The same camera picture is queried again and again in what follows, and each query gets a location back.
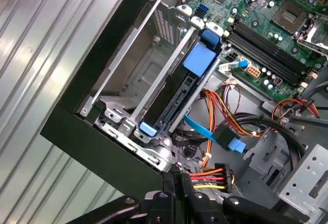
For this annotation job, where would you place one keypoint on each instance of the green motherboard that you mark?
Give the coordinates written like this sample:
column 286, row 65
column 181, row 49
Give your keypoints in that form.
column 256, row 11

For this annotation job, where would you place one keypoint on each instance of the black open PC case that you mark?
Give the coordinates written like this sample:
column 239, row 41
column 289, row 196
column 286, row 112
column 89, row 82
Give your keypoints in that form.
column 89, row 137

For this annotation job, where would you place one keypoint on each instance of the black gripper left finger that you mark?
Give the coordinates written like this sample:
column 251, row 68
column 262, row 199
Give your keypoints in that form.
column 159, row 208

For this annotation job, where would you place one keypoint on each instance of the black RAM slot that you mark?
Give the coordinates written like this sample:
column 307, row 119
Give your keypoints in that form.
column 275, row 45
column 265, row 59
column 268, row 55
column 271, row 50

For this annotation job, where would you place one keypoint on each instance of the metal socket cover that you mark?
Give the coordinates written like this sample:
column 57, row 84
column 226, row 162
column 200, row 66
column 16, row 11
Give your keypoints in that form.
column 319, row 46

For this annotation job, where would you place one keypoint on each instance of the CPU socket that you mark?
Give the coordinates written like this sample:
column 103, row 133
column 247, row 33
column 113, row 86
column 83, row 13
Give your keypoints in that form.
column 289, row 16

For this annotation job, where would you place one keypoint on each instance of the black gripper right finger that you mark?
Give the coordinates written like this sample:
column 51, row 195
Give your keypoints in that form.
column 202, row 211

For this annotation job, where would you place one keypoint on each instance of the hard disk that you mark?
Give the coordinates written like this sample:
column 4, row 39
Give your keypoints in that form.
column 198, row 58

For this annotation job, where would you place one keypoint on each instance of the grey metal drive cage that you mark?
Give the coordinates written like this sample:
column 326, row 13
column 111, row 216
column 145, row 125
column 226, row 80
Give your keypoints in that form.
column 307, row 178

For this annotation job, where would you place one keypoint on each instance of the grey metal disk bay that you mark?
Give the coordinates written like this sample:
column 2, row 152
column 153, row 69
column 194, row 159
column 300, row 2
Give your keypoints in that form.
column 123, row 80

